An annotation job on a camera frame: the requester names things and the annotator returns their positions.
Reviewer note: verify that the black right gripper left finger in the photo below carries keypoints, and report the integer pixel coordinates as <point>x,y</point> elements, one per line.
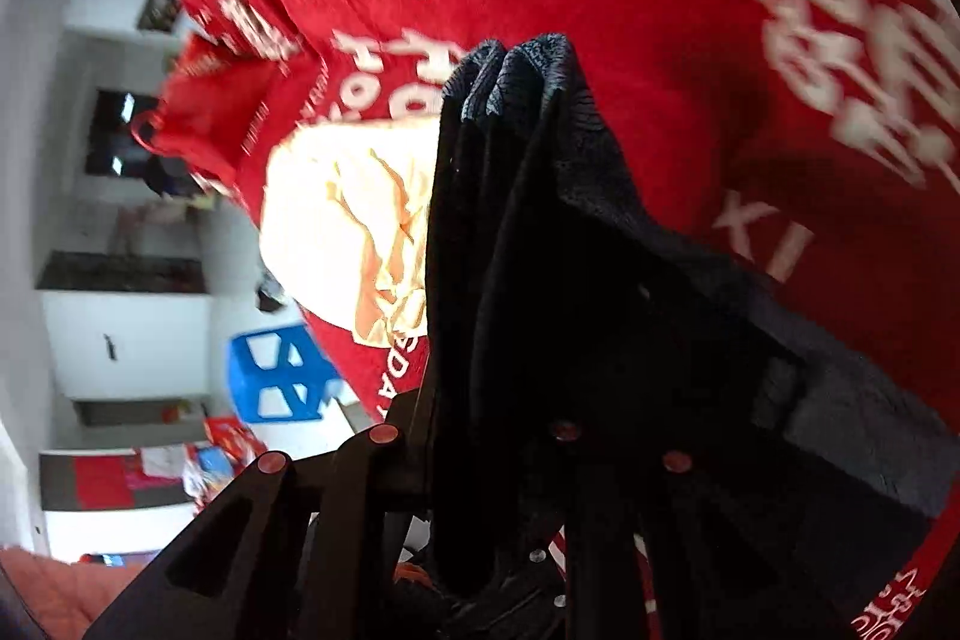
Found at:
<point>292,548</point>

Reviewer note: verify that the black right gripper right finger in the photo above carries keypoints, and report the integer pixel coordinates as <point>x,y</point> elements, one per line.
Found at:
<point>609,547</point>

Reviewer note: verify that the black pants with grey trim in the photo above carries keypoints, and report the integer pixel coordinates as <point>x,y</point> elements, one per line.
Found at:
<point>819,500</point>

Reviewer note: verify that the blue plastic stool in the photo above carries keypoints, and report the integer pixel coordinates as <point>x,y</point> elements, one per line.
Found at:
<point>279,376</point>

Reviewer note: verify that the white shelving cabinet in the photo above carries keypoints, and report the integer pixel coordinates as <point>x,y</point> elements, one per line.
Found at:
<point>114,299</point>

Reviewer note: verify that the cream yellow cloth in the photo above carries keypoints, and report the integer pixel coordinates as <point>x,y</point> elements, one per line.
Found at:
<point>344,223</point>

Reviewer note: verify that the red blanket with white characters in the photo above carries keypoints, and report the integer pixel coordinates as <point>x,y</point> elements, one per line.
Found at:
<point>812,142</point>

